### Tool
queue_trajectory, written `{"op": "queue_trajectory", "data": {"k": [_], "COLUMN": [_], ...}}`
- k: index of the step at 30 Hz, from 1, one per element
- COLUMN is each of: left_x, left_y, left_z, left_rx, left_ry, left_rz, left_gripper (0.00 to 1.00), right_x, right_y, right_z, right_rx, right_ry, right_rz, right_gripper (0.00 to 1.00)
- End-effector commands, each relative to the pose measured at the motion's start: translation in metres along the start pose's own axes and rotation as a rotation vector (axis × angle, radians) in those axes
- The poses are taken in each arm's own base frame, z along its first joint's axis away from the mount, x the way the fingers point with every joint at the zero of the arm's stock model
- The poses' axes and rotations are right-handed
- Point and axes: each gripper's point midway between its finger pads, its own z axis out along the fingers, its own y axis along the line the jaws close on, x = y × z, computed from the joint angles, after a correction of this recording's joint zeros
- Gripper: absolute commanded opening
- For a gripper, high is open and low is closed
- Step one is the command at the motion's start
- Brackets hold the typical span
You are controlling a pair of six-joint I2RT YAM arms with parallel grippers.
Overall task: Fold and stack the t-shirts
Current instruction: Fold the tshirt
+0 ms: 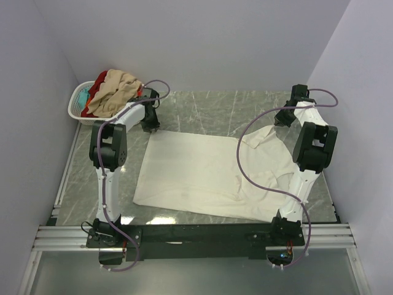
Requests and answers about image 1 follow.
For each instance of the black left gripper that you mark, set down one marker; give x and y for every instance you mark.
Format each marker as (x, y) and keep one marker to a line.
(154, 125)

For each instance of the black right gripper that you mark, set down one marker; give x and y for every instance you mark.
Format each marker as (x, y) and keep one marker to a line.
(280, 121)

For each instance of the cream white t-shirt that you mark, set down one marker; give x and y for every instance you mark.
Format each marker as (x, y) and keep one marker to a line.
(216, 175)

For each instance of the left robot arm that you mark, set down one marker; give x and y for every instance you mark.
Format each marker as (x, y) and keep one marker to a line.
(108, 152)

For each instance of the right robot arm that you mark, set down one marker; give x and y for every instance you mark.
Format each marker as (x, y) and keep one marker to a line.
(312, 153)

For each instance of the beige t-shirt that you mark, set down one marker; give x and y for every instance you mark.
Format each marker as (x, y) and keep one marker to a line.
(115, 95)

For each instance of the red t-shirt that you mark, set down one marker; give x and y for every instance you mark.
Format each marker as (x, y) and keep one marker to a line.
(99, 80)

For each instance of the teal garment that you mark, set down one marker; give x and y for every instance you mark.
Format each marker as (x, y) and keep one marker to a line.
(83, 98)

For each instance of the white plastic laundry basket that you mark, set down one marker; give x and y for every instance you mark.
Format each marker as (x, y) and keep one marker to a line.
(111, 101)

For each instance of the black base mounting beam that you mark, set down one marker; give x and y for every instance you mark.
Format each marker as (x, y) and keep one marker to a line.
(188, 241)

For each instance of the aluminium frame rail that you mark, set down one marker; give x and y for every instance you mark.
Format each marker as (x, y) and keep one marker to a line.
(72, 238)

